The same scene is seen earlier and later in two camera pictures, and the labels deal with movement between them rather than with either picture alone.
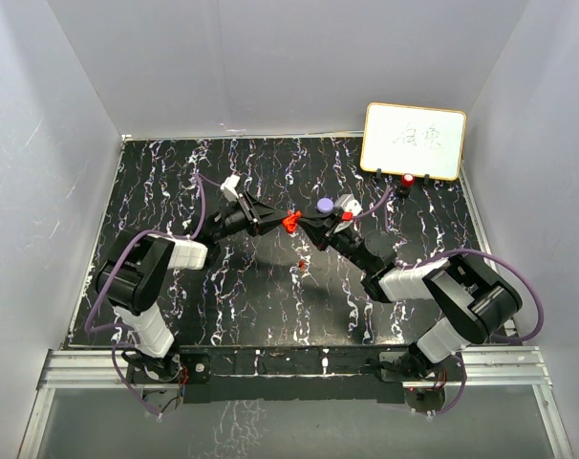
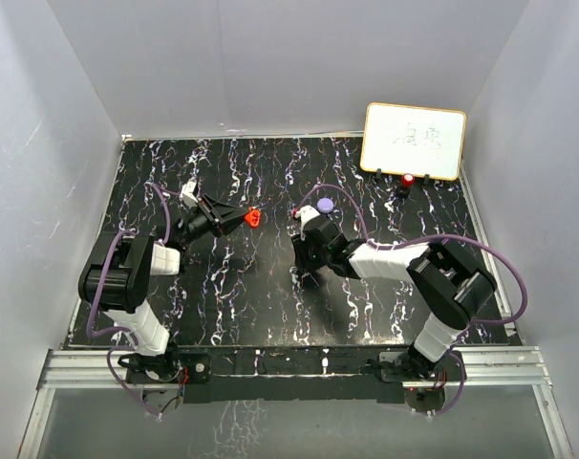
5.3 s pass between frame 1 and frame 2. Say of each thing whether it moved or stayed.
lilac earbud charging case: stayed
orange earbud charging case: moved
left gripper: moved
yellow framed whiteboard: stayed
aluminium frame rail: stayed
